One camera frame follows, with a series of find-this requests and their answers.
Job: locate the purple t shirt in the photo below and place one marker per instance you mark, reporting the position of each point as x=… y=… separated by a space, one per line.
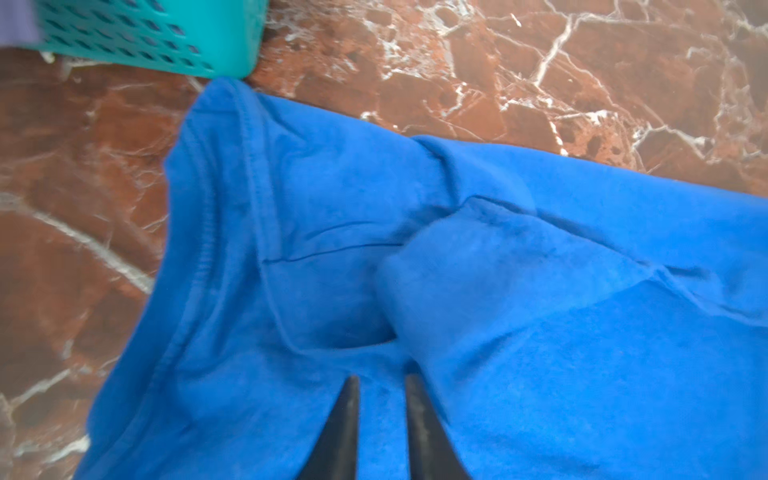
x=18 y=23

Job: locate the blue t shirt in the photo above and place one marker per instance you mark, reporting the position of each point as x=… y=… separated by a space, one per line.
x=570 y=320

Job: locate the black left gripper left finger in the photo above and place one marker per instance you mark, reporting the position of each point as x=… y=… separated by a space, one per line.
x=334 y=455

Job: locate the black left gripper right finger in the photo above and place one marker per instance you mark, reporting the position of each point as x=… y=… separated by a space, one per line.
x=431 y=454

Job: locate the teal plastic laundry basket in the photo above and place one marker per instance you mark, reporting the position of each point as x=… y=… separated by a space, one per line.
x=203 y=38

